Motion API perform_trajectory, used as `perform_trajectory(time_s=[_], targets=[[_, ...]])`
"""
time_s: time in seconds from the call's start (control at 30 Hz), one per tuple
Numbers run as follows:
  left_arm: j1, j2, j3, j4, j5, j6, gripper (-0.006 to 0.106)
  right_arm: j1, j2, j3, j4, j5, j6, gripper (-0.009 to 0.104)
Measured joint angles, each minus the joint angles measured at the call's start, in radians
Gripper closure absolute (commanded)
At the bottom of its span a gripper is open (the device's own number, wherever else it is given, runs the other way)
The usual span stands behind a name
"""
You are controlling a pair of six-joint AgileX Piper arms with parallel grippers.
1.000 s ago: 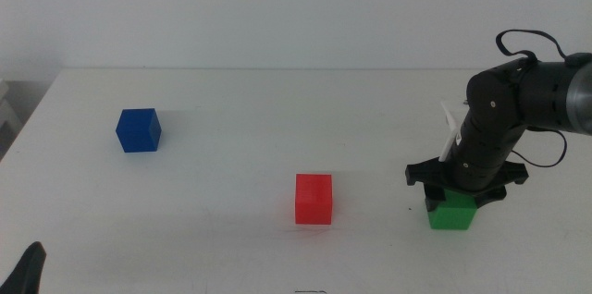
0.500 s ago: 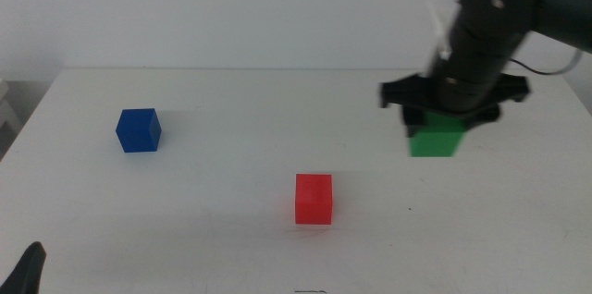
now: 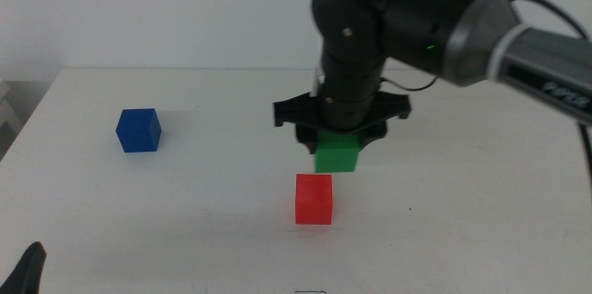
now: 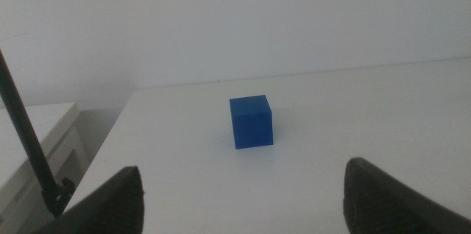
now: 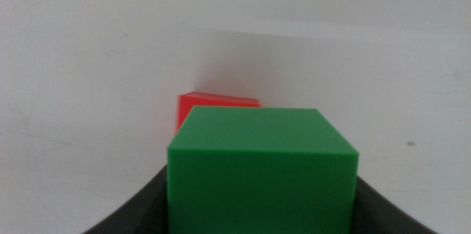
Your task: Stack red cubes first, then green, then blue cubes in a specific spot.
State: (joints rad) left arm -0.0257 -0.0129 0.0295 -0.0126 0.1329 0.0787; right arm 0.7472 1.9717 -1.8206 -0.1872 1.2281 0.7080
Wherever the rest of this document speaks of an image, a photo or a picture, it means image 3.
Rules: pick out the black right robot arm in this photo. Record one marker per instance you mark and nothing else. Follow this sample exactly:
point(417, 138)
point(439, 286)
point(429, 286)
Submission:
point(416, 16)

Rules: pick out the green cube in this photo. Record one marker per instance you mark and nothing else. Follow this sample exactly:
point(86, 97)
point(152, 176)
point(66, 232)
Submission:
point(336, 155)

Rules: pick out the blue cube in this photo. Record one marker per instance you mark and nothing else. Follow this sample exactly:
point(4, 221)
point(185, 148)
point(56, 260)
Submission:
point(139, 131)

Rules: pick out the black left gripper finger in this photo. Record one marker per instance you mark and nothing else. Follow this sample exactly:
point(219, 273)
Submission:
point(25, 273)

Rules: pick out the red cube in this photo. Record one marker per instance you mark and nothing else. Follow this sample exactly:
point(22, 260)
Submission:
point(313, 199)

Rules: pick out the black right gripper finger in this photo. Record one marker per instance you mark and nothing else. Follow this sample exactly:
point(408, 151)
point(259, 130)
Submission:
point(307, 139)
point(372, 136)

